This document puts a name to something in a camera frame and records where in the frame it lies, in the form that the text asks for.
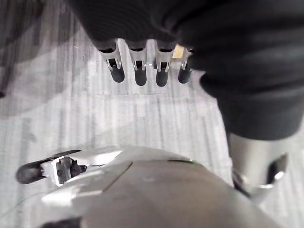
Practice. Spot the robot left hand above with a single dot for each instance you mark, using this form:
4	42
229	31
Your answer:
213	35

